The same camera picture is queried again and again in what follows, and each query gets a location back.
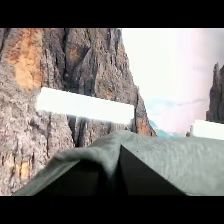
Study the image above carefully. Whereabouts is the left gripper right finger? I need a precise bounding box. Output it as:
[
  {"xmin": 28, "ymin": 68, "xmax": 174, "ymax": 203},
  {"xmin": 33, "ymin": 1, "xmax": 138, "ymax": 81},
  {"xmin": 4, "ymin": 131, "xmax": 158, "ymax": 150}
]
[{"xmin": 118, "ymin": 144, "xmax": 188, "ymax": 197}]

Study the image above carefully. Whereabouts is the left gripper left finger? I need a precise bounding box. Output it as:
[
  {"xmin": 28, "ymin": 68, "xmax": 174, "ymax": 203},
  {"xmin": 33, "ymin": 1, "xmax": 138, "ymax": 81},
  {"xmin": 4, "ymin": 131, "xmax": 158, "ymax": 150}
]
[{"xmin": 35, "ymin": 159, "xmax": 108, "ymax": 197}]

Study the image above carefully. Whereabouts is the grey-green garment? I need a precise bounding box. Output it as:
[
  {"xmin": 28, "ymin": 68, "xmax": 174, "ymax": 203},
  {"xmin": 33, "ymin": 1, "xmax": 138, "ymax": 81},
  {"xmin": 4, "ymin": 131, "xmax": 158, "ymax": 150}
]
[{"xmin": 12, "ymin": 129, "xmax": 224, "ymax": 197}]

